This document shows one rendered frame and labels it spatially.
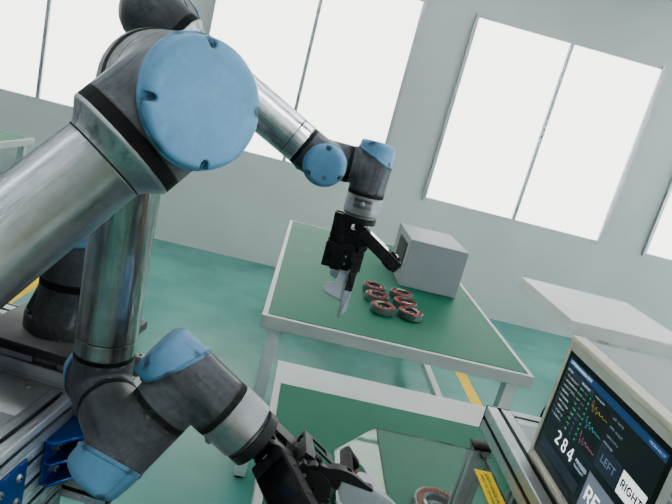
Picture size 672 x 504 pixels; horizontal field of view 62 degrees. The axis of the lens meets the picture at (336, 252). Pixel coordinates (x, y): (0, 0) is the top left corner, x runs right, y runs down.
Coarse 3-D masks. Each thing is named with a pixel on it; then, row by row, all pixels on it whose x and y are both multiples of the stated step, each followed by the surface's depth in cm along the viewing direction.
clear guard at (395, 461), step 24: (384, 432) 93; (336, 456) 92; (360, 456) 89; (384, 456) 86; (408, 456) 88; (432, 456) 90; (456, 456) 91; (480, 456) 93; (384, 480) 80; (408, 480) 82; (432, 480) 83; (456, 480) 85; (504, 480) 88
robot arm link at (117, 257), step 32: (128, 32) 57; (128, 224) 65; (96, 256) 66; (128, 256) 66; (96, 288) 66; (128, 288) 67; (96, 320) 67; (128, 320) 69; (96, 352) 68; (128, 352) 71; (64, 384) 73; (96, 384) 68
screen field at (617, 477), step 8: (600, 448) 71; (600, 456) 70; (608, 456) 69; (600, 464) 70; (608, 464) 69; (616, 464) 67; (608, 472) 68; (616, 472) 67; (624, 472) 65; (608, 480) 68; (616, 480) 66; (624, 480) 65; (632, 480) 64; (616, 488) 66; (624, 488) 65; (632, 488) 63; (624, 496) 64; (632, 496) 63; (640, 496) 62
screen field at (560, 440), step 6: (558, 432) 81; (558, 438) 81; (564, 438) 79; (558, 444) 80; (564, 444) 79; (570, 444) 77; (564, 450) 79; (570, 450) 77; (564, 456) 78; (570, 456) 77; (570, 462) 76
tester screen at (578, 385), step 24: (576, 384) 80; (552, 408) 84; (576, 408) 78; (600, 408) 73; (552, 432) 83; (576, 432) 77; (600, 432) 72; (624, 432) 67; (576, 456) 75; (624, 456) 66; (648, 456) 62; (576, 480) 74; (600, 480) 69; (648, 480) 61
